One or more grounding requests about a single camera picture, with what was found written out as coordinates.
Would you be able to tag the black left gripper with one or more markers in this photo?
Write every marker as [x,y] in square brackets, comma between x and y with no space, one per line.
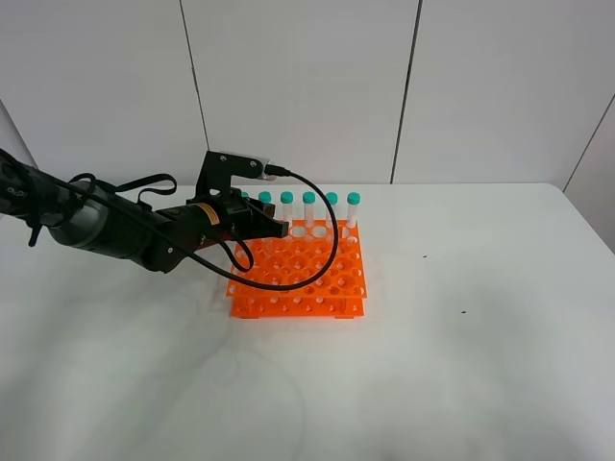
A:
[204,222]

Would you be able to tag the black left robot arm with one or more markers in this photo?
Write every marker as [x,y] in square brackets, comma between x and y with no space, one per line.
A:
[93,216]

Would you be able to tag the orange test tube rack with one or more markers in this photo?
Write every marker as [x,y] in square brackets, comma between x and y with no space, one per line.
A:
[339,293]

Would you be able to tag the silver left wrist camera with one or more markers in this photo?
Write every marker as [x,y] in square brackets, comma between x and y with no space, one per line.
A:
[215,178]

